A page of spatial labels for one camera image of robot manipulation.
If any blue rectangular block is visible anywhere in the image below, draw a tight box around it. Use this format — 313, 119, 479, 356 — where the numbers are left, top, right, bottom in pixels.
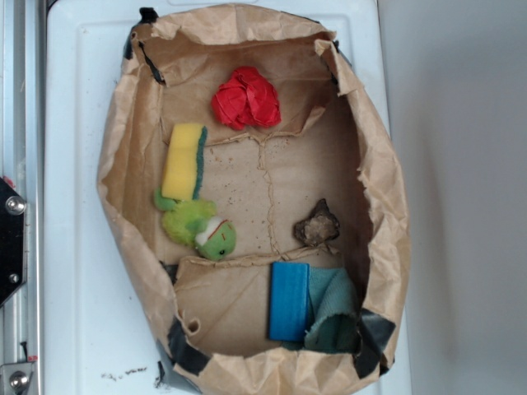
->
268, 262, 310, 342

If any brown paper-lined bin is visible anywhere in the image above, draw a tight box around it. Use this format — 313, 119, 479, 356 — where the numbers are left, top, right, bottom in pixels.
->
97, 4, 411, 394

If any white plastic tray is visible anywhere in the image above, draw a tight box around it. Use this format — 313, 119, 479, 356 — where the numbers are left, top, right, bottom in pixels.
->
39, 1, 388, 394

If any teal cloth rag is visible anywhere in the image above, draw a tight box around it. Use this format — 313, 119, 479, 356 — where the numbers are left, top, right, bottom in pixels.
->
304, 267, 358, 354

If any black metal bracket plate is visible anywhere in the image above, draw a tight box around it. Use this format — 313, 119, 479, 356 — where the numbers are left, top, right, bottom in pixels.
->
0, 178, 27, 308

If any yellow green sponge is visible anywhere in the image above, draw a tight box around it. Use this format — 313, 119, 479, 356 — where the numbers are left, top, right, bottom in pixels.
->
161, 123, 208, 201

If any aluminium frame rail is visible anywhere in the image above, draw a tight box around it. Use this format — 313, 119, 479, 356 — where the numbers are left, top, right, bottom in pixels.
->
1, 1, 40, 394

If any red paper ball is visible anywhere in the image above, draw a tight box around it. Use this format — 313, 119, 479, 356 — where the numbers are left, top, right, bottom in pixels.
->
211, 66, 282, 131

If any green plush turtle toy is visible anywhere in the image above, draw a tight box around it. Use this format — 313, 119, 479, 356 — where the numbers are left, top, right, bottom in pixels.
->
154, 188, 237, 261

